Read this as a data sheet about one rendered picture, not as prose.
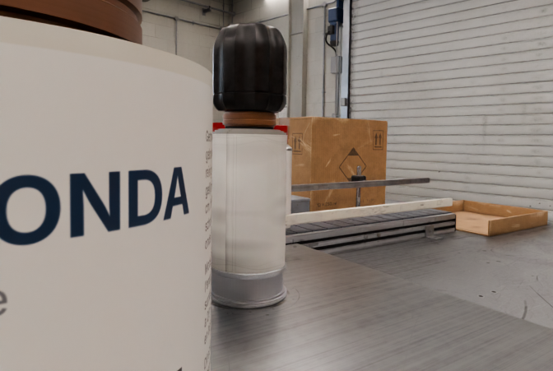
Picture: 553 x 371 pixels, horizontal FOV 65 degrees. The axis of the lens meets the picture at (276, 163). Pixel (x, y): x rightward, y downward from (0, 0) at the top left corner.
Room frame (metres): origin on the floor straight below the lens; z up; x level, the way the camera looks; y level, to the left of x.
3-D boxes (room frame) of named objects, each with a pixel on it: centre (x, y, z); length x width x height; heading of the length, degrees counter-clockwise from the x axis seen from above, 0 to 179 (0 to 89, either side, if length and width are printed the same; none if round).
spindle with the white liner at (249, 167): (0.48, 0.03, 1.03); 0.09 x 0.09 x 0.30
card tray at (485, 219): (1.24, -0.57, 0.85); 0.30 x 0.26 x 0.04; 124
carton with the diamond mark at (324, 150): (1.32, -0.14, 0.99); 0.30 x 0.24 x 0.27; 126
